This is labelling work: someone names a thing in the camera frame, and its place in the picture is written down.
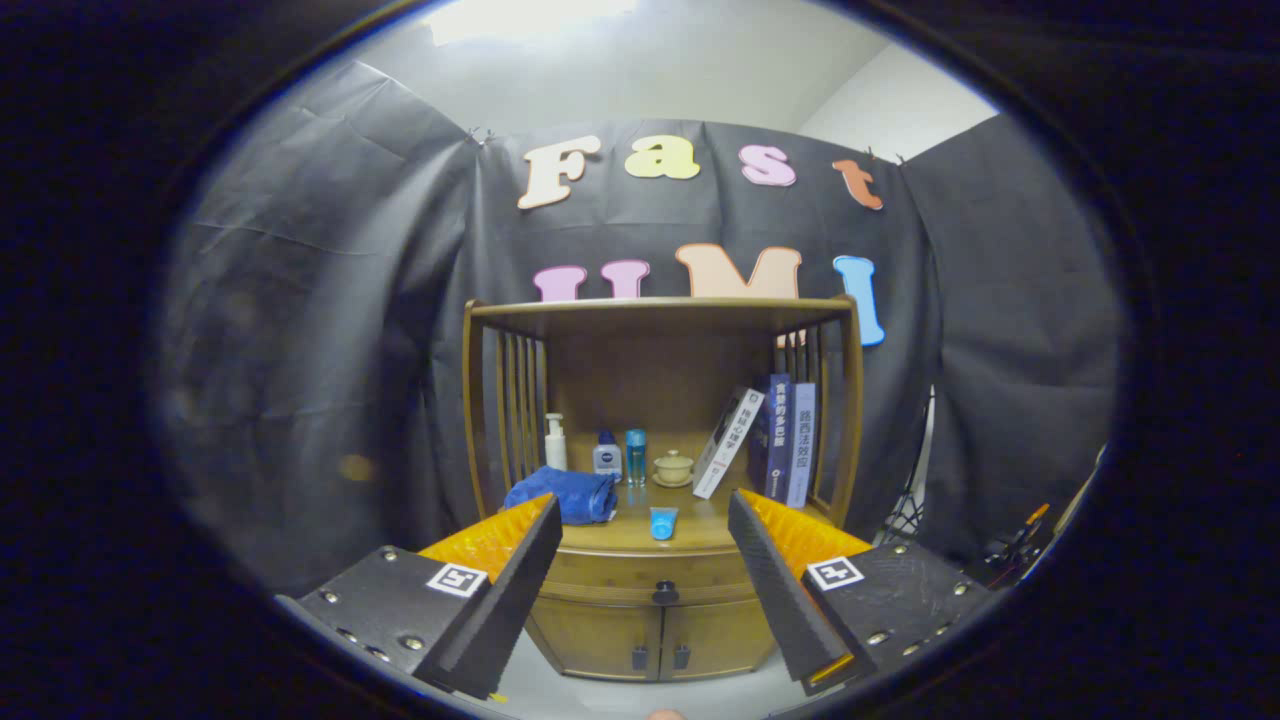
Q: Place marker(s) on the clear blue bottle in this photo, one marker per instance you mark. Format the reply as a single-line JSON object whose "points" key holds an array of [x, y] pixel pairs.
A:
{"points": [[636, 460]]}

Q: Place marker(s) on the black device with orange part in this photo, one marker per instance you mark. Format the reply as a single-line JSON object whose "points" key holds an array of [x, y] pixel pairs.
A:
{"points": [[1015, 550]]}

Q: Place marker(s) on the wooden cabinet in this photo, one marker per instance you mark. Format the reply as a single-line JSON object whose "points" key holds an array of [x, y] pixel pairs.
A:
{"points": [[650, 380]]}

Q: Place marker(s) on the white book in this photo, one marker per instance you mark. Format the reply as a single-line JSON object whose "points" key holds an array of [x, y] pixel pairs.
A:
{"points": [[725, 445]]}

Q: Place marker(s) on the blue folded towel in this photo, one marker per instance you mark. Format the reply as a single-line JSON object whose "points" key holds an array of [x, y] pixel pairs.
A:
{"points": [[570, 495]]}

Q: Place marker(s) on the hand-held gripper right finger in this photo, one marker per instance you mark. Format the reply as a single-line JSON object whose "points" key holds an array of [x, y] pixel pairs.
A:
{"points": [[780, 600]]}

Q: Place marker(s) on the blue squeeze tube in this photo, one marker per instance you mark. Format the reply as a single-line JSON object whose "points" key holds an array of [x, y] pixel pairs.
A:
{"points": [[663, 523]]}

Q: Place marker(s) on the black backdrop cloth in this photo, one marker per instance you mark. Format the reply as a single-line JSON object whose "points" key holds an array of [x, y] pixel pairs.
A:
{"points": [[320, 330]]}

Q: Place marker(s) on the wooden countertop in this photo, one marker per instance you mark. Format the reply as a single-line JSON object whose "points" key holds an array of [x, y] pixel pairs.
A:
{"points": [[705, 520]]}

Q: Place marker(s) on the light purple book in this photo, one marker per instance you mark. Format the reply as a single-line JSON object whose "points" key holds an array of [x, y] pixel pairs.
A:
{"points": [[801, 445]]}

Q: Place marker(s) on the beige lidded teacup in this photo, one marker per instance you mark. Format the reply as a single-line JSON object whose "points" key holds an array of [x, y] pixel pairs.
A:
{"points": [[673, 468]]}

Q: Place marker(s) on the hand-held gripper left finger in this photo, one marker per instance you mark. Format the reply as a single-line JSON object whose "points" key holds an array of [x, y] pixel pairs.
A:
{"points": [[505, 610]]}

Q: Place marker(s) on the white pump bottle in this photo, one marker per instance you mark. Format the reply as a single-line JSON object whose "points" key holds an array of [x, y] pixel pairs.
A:
{"points": [[556, 450]]}

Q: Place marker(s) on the dark blue book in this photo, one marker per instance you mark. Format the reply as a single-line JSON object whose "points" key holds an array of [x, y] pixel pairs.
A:
{"points": [[775, 440]]}

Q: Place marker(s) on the wooden cabinet door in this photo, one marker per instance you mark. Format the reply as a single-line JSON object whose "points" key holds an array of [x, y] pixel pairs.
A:
{"points": [[600, 640], [715, 635]]}

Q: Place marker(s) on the wooden drawer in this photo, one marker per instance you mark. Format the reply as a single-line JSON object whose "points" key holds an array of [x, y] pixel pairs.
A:
{"points": [[620, 570]]}

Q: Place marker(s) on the small white blue-capped bottle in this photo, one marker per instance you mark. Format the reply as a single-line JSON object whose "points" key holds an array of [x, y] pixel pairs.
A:
{"points": [[607, 460]]}

